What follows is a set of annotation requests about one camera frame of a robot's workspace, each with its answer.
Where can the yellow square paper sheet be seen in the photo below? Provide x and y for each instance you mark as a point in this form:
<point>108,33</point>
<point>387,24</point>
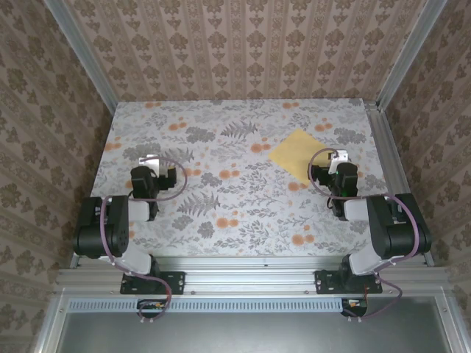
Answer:
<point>290,154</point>

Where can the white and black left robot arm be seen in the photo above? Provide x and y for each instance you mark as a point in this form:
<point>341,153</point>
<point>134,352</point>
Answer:
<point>110,228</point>

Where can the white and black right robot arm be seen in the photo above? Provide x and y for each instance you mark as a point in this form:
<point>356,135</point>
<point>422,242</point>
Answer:
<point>401,235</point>

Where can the floral table cover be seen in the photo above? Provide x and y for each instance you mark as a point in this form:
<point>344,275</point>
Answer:
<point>279,235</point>

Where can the black circuit board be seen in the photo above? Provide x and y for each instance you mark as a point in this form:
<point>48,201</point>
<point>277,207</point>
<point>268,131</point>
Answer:
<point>151,308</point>
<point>355,307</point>

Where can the grey metal panel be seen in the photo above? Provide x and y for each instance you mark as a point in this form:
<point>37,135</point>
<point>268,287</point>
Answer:
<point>239,331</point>

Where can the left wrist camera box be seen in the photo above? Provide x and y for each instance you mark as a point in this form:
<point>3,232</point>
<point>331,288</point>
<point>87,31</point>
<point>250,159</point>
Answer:
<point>149,162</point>

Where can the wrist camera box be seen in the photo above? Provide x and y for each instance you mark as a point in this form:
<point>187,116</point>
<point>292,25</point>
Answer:
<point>149,162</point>
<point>338,156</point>

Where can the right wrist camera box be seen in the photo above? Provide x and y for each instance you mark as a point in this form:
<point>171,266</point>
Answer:
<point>338,156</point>

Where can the aluminium side rail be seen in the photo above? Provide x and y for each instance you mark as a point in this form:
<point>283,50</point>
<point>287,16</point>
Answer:
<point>384,147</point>

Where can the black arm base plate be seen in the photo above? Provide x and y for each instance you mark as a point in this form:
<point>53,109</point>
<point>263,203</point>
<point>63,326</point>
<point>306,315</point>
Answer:
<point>174,281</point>
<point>325,283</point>

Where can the aluminium frame rail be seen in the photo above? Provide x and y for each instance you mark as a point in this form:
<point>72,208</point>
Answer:
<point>250,272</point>

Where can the aluminium frame post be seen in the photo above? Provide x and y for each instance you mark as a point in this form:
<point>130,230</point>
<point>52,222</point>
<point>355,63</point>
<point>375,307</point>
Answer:
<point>408,55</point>
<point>84,59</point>

